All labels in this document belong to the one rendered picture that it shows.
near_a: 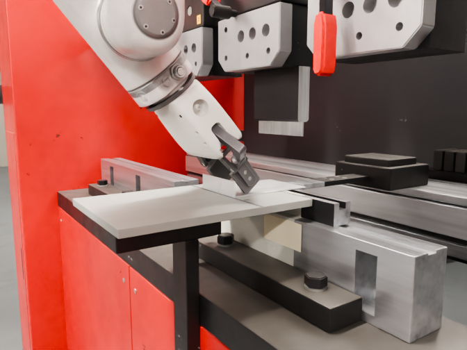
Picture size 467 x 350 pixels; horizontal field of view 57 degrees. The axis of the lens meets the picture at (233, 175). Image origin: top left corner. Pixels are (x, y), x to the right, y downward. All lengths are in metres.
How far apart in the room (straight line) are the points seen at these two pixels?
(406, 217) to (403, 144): 0.35
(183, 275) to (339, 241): 0.21
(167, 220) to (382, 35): 0.29
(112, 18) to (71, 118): 0.95
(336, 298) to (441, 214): 0.30
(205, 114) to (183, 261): 0.19
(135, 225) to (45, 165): 0.94
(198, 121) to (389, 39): 0.23
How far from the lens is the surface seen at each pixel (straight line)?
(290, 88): 0.61
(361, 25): 0.49
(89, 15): 0.50
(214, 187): 0.61
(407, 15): 0.45
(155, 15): 0.43
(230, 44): 0.67
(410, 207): 0.78
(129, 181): 1.13
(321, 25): 0.47
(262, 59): 0.60
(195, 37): 0.77
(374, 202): 0.82
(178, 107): 0.52
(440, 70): 1.06
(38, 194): 1.38
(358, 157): 0.79
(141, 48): 0.44
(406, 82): 1.11
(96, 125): 1.40
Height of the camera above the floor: 1.12
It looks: 9 degrees down
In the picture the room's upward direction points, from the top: straight up
